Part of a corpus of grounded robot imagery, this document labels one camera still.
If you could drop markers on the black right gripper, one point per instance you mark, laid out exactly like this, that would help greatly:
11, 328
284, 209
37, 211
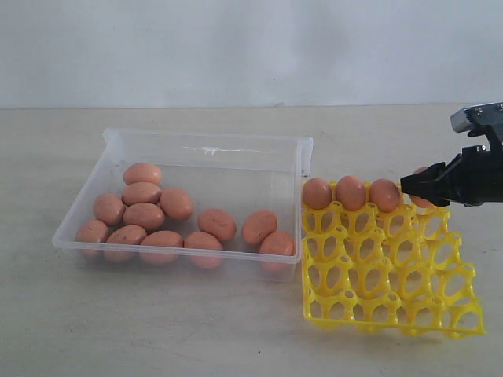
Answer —
472, 178

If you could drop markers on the brown egg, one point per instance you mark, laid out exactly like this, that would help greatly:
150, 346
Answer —
206, 241
164, 238
141, 192
142, 172
350, 191
317, 193
129, 235
176, 204
385, 194
147, 215
93, 231
258, 226
277, 243
418, 201
218, 223
109, 208

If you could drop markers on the yellow plastic egg tray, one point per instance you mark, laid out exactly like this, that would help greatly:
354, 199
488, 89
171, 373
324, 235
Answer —
374, 270

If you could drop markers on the clear plastic bin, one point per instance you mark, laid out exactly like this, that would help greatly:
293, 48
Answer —
211, 204

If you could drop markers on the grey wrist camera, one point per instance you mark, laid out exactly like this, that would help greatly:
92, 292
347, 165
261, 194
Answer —
478, 119

